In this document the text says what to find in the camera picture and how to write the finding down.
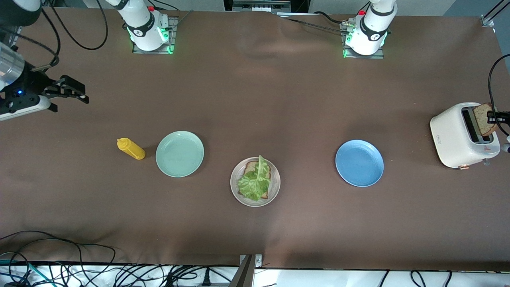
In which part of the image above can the blue plate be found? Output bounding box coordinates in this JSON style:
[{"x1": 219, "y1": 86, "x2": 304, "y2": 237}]
[{"x1": 335, "y1": 140, "x2": 384, "y2": 188}]

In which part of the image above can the cream white toaster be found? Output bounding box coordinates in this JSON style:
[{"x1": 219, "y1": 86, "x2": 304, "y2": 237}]
[{"x1": 430, "y1": 102, "x2": 501, "y2": 171}]

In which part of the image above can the brown table cloth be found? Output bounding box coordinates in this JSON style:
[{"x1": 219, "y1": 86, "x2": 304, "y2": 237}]
[{"x1": 0, "y1": 7, "x2": 510, "y2": 271}]

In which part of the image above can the teal cable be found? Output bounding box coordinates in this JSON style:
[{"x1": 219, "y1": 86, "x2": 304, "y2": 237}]
[{"x1": 0, "y1": 259, "x2": 44, "y2": 287}]

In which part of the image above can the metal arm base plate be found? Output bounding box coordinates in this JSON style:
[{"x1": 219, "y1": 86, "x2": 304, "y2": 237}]
[
  {"x1": 132, "y1": 17, "x2": 179, "y2": 55},
  {"x1": 341, "y1": 20, "x2": 385, "y2": 59}
]

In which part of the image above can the aluminium frame profile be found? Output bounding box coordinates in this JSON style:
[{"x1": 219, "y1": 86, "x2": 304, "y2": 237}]
[{"x1": 480, "y1": 0, "x2": 510, "y2": 28}]

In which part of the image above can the looped black cable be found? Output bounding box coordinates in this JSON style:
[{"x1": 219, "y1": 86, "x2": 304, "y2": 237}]
[{"x1": 410, "y1": 270, "x2": 429, "y2": 287}]

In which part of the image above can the mint green plate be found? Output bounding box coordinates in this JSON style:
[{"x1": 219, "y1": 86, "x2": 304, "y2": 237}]
[{"x1": 155, "y1": 131, "x2": 205, "y2": 178}]

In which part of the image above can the beige plate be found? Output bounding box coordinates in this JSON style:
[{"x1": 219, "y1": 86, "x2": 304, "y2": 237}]
[{"x1": 230, "y1": 157, "x2": 281, "y2": 208}]

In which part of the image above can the green lettuce leaf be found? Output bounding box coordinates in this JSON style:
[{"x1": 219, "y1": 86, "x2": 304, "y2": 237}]
[{"x1": 238, "y1": 155, "x2": 271, "y2": 201}]

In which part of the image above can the toasted bread slice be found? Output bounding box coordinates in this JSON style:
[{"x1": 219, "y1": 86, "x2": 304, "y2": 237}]
[
  {"x1": 238, "y1": 161, "x2": 272, "y2": 200},
  {"x1": 473, "y1": 103, "x2": 498, "y2": 136}
]

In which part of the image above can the yellow squeeze bottle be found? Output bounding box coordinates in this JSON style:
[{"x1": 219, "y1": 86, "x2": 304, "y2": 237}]
[{"x1": 117, "y1": 138, "x2": 146, "y2": 161}]

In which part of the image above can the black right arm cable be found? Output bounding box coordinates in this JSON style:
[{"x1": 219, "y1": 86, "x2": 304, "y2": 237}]
[{"x1": 0, "y1": 0, "x2": 109, "y2": 72}]

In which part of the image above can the aluminium camera post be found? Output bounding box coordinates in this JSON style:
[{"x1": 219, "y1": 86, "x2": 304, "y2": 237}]
[{"x1": 235, "y1": 254, "x2": 263, "y2": 287}]

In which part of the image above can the black base power cable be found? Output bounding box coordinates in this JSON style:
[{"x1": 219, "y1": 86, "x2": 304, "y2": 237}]
[{"x1": 279, "y1": 11, "x2": 351, "y2": 33}]

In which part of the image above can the long black floor cable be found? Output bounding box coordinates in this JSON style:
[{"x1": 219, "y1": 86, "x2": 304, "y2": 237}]
[{"x1": 0, "y1": 230, "x2": 117, "y2": 279}]

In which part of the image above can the grey power strip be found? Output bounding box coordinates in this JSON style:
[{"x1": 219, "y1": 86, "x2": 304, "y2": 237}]
[{"x1": 233, "y1": 0, "x2": 291, "y2": 12}]

